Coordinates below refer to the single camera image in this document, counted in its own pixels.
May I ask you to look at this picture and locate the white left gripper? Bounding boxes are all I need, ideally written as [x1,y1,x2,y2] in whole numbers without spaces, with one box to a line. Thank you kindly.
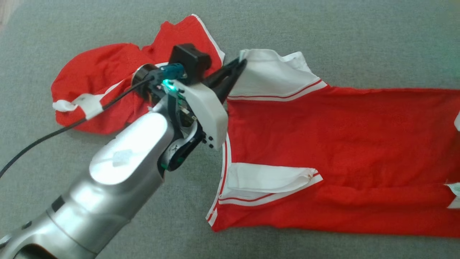
[172,58,248,150]

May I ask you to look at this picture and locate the red jersey with white sleeves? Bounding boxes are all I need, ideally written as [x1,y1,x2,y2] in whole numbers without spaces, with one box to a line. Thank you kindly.
[206,49,460,238]

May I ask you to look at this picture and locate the red shorts with white stripe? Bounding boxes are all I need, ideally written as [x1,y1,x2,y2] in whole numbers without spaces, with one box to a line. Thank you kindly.
[51,14,226,136]

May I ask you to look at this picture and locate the black cable with teal plug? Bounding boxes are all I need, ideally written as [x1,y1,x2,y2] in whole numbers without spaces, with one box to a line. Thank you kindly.
[0,63,187,179]

